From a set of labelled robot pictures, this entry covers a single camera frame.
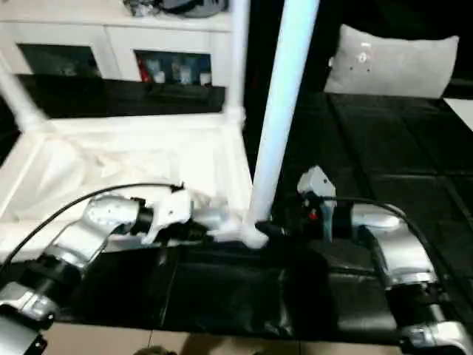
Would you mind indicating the white plastic table top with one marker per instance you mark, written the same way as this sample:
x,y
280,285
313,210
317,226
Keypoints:
x,y
111,155

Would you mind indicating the white plastic table leg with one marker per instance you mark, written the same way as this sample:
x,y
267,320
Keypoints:
x,y
238,59
21,100
284,89

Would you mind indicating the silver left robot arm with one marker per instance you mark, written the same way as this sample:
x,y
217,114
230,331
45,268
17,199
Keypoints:
x,y
89,229

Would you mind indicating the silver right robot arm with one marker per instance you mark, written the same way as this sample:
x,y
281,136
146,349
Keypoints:
x,y
392,244

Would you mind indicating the black work mat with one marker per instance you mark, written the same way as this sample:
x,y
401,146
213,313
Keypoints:
x,y
399,170

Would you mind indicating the grey cushion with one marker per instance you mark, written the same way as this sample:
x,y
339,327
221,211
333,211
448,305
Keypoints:
x,y
392,63

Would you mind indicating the white flat board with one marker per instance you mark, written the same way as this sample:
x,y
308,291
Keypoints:
x,y
462,111

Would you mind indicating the black sofa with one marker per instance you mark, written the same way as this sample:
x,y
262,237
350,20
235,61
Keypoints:
x,y
259,44

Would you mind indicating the white glass-door cabinet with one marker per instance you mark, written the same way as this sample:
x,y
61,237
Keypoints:
x,y
89,41

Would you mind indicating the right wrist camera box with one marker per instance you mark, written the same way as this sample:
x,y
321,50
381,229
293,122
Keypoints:
x,y
316,186

